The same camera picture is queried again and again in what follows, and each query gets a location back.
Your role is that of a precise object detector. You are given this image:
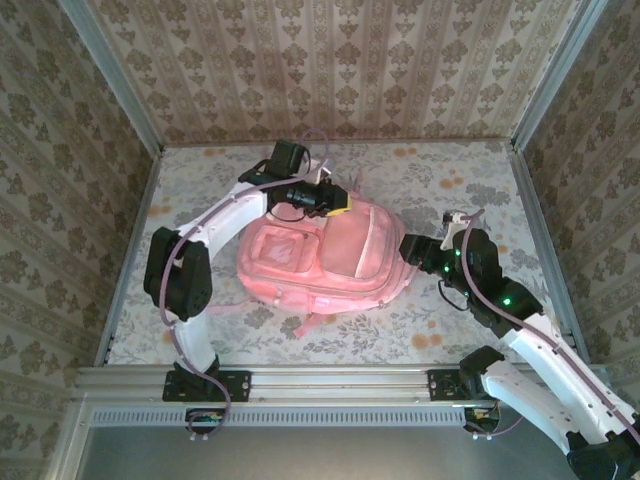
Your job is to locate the pink student backpack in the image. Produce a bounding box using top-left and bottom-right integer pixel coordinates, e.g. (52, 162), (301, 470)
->
(207, 172), (417, 342)

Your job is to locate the floral table cover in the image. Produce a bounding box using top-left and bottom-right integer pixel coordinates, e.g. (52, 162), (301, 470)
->
(106, 139), (572, 367)

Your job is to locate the grey metal panel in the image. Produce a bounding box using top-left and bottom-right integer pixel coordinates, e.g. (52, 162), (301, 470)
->
(74, 424), (617, 480)

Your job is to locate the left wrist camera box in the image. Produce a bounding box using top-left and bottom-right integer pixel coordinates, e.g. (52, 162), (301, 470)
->
(310, 160), (335, 185)

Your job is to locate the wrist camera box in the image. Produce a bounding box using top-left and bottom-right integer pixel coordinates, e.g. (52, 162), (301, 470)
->
(441, 209), (466, 251)
(310, 160), (335, 185)

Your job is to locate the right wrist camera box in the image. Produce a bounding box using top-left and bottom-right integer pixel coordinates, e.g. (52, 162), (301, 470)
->
(441, 209), (466, 251)

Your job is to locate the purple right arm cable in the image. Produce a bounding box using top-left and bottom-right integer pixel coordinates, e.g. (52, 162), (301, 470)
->
(459, 209), (640, 442)

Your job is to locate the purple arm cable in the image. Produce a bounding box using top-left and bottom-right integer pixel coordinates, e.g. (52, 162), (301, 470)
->
(459, 209), (640, 442)
(162, 129), (334, 441)

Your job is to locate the aluminium table side rail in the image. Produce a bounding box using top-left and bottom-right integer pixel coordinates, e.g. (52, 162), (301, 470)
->
(508, 139), (587, 364)
(94, 143), (165, 366)

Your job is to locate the aluminium frame rail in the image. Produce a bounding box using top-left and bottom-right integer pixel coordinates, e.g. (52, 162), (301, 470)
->
(73, 363), (612, 401)

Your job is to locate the black wire connector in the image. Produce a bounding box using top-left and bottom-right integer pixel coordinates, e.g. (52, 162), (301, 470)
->
(462, 405), (503, 442)
(185, 407), (227, 444)

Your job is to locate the grey slotted cable duct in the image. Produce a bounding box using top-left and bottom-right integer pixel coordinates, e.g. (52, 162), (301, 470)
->
(89, 405), (474, 427)

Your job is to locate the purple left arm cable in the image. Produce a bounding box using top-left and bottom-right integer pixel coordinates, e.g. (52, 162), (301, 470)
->
(162, 129), (334, 441)

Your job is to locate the aluminium corner post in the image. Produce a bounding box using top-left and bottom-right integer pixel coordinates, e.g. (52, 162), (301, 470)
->
(55, 0), (166, 154)
(509, 0), (609, 151)

